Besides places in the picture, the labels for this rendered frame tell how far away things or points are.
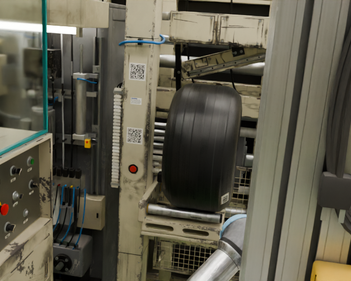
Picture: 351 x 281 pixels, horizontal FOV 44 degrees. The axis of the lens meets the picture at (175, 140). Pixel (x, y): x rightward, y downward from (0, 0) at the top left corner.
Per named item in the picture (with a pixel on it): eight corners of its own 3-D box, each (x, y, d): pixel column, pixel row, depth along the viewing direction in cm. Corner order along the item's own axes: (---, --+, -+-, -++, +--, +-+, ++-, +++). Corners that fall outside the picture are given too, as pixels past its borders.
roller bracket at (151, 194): (137, 222, 197) (138, 202, 194) (156, 190, 235) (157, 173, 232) (144, 223, 196) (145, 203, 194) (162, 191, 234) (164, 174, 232)
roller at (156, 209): (147, 209, 204) (145, 214, 200) (147, 201, 202) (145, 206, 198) (222, 220, 198) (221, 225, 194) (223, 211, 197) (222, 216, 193)
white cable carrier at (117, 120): (111, 187, 209) (113, 87, 196) (114, 183, 214) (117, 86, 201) (120, 188, 208) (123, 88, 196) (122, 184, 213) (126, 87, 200)
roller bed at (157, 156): (140, 173, 246) (142, 121, 238) (146, 165, 260) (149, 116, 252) (174, 177, 243) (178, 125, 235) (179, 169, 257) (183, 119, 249)
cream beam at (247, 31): (167, 42, 211) (170, 10, 208) (177, 40, 235) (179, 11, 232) (296, 52, 202) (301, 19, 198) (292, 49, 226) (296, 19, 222)
